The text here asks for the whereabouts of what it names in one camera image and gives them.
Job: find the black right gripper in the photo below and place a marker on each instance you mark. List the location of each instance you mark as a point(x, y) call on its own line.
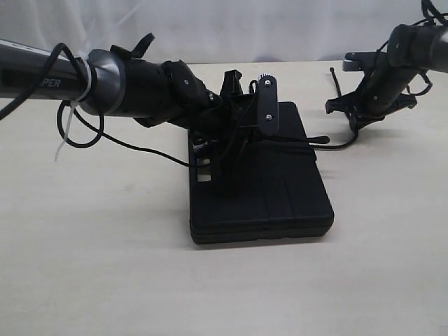
point(379, 94)

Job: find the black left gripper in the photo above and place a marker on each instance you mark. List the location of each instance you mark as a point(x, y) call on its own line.
point(217, 135)

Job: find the black plastic carrying case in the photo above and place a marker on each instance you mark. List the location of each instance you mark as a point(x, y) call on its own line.
point(275, 192)

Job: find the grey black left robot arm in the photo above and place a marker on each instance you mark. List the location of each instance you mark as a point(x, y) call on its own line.
point(121, 83)

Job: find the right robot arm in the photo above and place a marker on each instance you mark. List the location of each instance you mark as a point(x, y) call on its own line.
point(423, 47)

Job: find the white backdrop curtain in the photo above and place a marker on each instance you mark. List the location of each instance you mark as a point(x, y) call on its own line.
point(210, 31)

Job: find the white zip tie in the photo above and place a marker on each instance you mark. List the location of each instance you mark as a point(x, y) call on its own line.
point(70, 115)

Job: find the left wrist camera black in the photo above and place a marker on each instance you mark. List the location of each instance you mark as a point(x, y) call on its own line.
point(268, 105)

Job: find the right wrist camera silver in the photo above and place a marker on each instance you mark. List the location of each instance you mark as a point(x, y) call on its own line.
point(353, 62)

